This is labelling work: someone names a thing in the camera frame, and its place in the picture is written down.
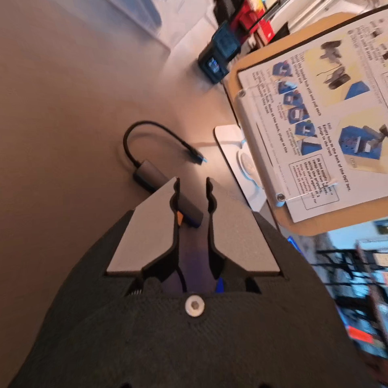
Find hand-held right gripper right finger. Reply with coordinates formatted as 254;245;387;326
206;177;281;280

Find clear plastic bin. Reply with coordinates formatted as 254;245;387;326
106;0;214;50

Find dark grey usb hub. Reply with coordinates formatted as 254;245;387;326
133;159;204;228

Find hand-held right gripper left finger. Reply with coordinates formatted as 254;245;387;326
106;177;181;281

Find printed instruction sheet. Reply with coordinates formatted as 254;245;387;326
237;11;388;223

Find black power adapter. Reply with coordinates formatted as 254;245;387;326
198;21;242;85

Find laminated instruction sheet on stand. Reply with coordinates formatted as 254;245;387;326
224;12;388;237

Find white clipboard stand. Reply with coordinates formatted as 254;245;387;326
214;89;287;213

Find red plastic case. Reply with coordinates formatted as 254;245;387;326
230;0;275;46

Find black cable with orange plugs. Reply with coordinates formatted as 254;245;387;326
177;212;188;293

